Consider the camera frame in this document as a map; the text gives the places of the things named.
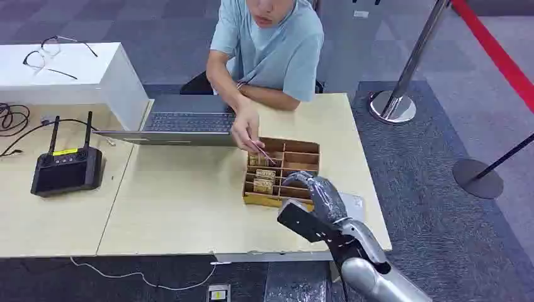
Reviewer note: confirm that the person's right hand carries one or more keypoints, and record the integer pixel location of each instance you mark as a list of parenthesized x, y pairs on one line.
[(246, 125)]

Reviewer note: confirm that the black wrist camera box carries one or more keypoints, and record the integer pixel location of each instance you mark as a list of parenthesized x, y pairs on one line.
[(306, 223)]

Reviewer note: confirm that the small grey adapter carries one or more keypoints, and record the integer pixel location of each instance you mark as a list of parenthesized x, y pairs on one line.
[(46, 120)]

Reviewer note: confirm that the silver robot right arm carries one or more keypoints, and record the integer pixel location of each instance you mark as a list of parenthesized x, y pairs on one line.
[(375, 279)]

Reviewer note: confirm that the floor power socket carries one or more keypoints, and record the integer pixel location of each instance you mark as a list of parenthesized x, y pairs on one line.
[(218, 294)]

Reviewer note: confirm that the grey laptop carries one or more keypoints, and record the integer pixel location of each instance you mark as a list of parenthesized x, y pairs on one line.
[(187, 121)]

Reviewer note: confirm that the black stanchion post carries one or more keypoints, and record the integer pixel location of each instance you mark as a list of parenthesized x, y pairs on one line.
[(477, 178)]

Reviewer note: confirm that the black remote controller with antennas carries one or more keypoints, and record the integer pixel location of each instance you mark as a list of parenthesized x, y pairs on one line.
[(66, 171)]

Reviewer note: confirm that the white box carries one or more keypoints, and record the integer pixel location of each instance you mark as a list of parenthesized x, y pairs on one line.
[(83, 79)]

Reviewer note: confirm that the black-rimmed glasses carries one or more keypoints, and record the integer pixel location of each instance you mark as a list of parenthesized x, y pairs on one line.
[(44, 53)]

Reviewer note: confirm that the white floor sticker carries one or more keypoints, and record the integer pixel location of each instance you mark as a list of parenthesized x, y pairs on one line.
[(361, 13)]

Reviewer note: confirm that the wooden card box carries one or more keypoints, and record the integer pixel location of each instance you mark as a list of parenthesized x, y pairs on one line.
[(300, 160)]

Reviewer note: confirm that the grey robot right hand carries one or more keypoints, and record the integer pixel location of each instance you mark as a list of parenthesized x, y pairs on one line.
[(325, 196)]

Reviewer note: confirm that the tan card stack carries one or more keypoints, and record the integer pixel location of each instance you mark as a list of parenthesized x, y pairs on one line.
[(265, 174), (263, 186), (254, 160)]

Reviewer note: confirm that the pale plastic sheet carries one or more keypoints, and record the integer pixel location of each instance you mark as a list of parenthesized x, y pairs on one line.
[(354, 204)]

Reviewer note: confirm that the red barrier belt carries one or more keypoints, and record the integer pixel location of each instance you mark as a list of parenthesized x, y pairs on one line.
[(496, 52)]

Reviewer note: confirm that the person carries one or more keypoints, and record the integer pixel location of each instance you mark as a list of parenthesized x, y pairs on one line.
[(271, 54)]

